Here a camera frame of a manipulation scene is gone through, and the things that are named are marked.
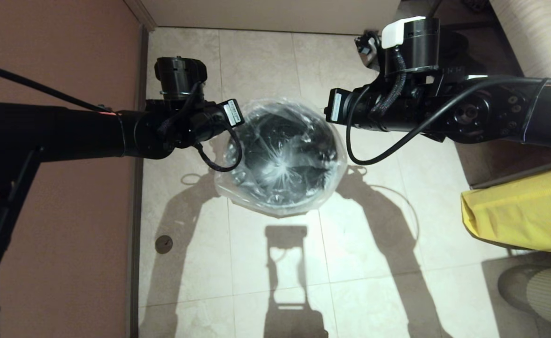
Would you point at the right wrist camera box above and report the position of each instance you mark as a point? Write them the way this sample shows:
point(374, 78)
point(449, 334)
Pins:
point(367, 47)

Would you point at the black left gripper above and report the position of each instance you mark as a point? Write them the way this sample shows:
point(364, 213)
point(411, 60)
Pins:
point(233, 112)

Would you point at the yellow cloth bag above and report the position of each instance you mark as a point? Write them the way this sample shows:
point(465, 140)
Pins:
point(524, 211)

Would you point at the dark metal frame rail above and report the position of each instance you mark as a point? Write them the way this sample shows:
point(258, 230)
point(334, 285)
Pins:
point(515, 175)

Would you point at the grey round trash bin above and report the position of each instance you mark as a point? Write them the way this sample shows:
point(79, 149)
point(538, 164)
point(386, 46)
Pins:
point(280, 136)

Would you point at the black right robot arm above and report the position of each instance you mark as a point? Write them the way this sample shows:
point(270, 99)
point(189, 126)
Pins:
point(538, 112)

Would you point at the beige striped sofa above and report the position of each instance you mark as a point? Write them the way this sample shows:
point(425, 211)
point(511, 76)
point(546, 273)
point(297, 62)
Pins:
point(538, 42)

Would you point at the grey ribbed round stool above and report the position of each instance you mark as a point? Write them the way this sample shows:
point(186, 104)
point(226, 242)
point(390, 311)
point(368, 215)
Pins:
point(547, 291)

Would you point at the white door panel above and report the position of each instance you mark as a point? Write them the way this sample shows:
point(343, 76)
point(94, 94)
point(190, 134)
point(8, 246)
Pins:
point(275, 16)

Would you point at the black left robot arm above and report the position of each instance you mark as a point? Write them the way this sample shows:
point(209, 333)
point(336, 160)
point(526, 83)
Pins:
point(45, 131)

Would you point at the clear plastic trash bag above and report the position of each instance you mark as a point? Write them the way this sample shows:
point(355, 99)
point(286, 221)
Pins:
point(275, 206)

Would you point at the round metal floor plate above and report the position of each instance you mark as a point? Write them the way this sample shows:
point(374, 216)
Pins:
point(164, 245)

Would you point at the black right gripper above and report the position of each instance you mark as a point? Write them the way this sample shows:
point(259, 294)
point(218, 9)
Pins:
point(339, 105)

